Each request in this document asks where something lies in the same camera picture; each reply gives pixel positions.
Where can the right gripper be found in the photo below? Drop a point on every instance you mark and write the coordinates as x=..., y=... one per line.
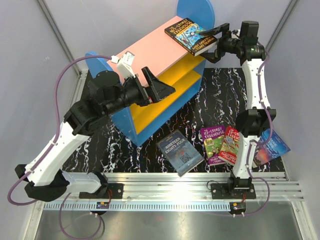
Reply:
x=215, y=57

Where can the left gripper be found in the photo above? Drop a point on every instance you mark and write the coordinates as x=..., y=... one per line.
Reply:
x=159, y=89

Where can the black blue Treehouse book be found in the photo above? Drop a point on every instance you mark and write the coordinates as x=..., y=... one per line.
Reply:
x=188, y=34

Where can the Nineteen Eighty-Four book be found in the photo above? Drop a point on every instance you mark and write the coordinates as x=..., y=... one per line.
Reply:
x=181, y=154

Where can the red 13-Storey Treehouse book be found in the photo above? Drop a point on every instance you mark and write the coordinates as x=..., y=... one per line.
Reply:
x=230, y=145

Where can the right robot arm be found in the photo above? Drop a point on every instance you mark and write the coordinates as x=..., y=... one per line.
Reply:
x=258, y=115

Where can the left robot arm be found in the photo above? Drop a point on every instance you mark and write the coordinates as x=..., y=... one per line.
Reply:
x=107, y=95

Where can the blue pink yellow bookshelf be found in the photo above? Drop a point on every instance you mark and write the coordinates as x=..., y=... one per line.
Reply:
x=171, y=64

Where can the black marble pattern mat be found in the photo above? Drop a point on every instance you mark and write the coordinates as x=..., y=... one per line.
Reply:
x=221, y=97

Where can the purple 117-Storey Treehouse book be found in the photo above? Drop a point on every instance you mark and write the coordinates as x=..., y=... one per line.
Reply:
x=213, y=138

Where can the blue Jane Eyre book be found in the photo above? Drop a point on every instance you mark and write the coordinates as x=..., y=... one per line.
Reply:
x=273, y=149

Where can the aluminium mounting rail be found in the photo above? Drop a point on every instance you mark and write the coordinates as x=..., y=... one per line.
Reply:
x=192, y=187

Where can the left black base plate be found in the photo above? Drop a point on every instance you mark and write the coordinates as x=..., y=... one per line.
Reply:
x=113, y=190

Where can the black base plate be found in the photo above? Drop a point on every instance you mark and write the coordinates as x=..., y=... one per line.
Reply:
x=113, y=190
x=221, y=191

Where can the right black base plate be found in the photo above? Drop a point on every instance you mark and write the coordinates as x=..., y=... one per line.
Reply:
x=221, y=191

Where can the white slotted cable duct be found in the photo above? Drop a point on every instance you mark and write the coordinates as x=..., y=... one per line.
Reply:
x=143, y=206

